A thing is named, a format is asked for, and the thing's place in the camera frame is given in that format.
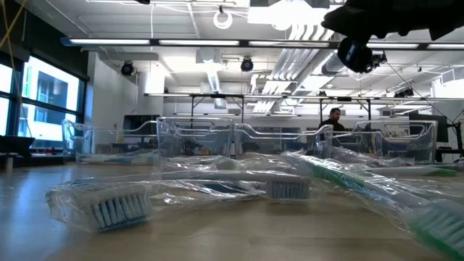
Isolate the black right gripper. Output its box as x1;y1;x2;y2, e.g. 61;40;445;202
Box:
320;0;432;73

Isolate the blue toothbrush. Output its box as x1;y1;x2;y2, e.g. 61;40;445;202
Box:
75;149;161;166
45;177;268;233

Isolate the person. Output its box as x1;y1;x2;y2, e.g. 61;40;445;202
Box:
318;107;347;146

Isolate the black computer monitor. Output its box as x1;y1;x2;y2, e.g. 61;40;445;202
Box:
408;113;450;144
122;114;162;137

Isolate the clear plastic bin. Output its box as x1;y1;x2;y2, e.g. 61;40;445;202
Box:
62;118;161;166
156;115;235;160
332;118;439;165
233;122;334;159

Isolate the long ceiling light bar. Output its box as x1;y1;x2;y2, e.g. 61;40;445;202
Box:
60;37;464;51

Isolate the white wrapped toothbrush middle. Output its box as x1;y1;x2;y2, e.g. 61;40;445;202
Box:
72;169;313;201

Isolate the large room window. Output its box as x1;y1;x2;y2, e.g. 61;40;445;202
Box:
0;54;88;146

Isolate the silver ventilation duct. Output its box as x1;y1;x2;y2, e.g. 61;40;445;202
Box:
320;30;367;76

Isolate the white cable coil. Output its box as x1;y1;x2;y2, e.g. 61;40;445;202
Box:
212;5;234;30

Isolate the black overhead rack frame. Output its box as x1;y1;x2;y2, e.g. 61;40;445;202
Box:
144;92;464;128

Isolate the yellow cable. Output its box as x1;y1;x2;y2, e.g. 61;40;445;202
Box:
0;0;28;138

